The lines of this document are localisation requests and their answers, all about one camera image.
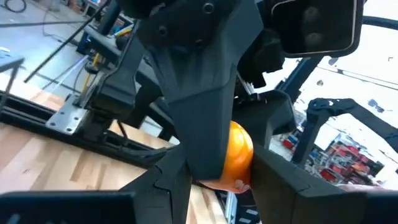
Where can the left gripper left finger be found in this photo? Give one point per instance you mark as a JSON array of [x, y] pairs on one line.
[[93, 208]]

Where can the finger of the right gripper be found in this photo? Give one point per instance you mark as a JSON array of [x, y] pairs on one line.
[[267, 115], [202, 109]]

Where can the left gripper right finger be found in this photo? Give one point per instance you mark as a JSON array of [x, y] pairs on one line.
[[311, 208]]

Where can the small orange peach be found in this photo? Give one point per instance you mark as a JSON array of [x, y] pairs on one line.
[[237, 155]]

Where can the shelf with red bins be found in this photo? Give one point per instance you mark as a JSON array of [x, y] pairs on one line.
[[345, 161]]

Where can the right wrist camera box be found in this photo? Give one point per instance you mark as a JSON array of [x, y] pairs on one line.
[[314, 28]]

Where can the black background frame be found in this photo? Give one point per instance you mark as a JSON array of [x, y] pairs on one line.
[[342, 107]]

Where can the silver bracket plate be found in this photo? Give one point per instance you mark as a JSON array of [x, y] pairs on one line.
[[66, 116]]

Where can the black aluminium table frame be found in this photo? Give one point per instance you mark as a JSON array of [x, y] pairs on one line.
[[25, 113]]

